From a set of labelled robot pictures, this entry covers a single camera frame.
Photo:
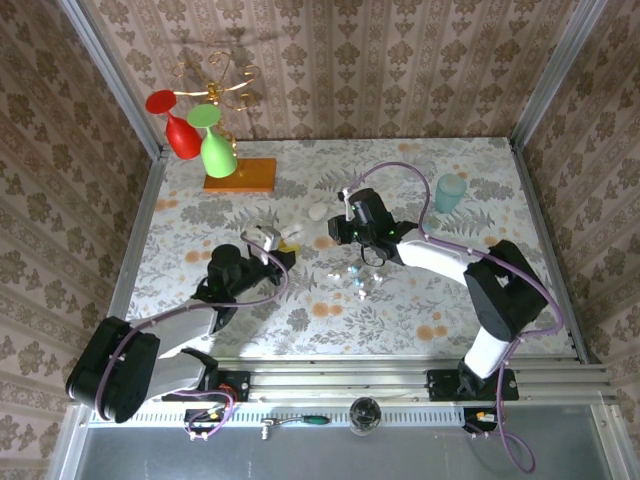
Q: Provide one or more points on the white oval earbud case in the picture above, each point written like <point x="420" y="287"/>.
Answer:
<point x="317" y="211"/>

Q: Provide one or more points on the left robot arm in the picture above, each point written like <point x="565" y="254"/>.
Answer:
<point x="115" y="370"/>

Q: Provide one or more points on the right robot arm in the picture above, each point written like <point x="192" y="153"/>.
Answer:
<point x="505" y="295"/>

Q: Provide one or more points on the clear glass cup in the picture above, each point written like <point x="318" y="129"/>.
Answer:
<point x="412" y="157"/>

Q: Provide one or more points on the teal frosted cup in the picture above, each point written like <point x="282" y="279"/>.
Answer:
<point x="450" y="195"/>

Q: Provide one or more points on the green plastic wine glass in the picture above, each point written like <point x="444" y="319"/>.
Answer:
<point x="217" y="155"/>

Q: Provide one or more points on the black power connector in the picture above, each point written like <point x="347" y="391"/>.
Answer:
<point x="475" y="417"/>
<point x="200" y="415"/>

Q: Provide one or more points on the red plastic wine glass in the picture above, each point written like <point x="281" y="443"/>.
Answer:
<point x="182" y="137"/>

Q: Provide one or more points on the round glass jar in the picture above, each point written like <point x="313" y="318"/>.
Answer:
<point x="365" y="415"/>

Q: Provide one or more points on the grey metal sheet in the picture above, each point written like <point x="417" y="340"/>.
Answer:
<point x="325" y="460"/>

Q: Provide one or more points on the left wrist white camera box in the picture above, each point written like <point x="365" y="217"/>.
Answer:
<point x="270" y="237"/>

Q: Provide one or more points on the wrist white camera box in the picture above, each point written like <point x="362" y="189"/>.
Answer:
<point x="346" y="194"/>
<point x="270" y="237"/>

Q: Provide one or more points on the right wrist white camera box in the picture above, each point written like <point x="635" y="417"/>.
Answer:
<point x="346" y="194"/>

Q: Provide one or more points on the aluminium side rail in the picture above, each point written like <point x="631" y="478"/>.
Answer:
<point x="145" y="200"/>
<point x="534" y="200"/>

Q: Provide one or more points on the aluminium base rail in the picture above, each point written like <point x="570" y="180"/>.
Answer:
<point x="325" y="380"/>

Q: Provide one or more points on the aluminium frame post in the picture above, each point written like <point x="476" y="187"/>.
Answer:
<point x="119" y="80"/>
<point x="556" y="75"/>

